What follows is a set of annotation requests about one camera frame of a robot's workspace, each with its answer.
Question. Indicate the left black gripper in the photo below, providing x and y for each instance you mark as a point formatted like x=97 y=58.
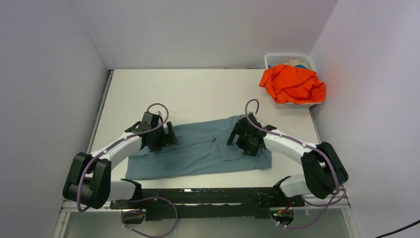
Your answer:
x=167 y=140

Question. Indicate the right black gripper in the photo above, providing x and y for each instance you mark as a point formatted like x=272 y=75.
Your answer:
x=250 y=150

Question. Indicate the grey-blue t shirt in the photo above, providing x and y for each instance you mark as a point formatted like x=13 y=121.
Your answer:
x=202 y=149

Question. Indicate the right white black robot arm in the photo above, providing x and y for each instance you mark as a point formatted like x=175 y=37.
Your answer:
x=323 y=171

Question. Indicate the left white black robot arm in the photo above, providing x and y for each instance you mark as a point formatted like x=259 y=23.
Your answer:
x=89 y=182

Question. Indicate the orange t shirt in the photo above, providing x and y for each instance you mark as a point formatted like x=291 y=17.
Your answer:
x=290 y=84

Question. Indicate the white plastic laundry basket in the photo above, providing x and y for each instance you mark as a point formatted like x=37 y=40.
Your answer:
x=274 y=59

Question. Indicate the tan item in basket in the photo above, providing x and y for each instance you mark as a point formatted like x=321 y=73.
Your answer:
x=294 y=62

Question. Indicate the blue garment in basket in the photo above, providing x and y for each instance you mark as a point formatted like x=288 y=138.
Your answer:
x=301 y=66

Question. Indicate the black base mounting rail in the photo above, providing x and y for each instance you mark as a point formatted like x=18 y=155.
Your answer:
x=207 y=211

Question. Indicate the aluminium frame rail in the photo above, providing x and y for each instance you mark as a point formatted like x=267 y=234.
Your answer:
x=325 y=202

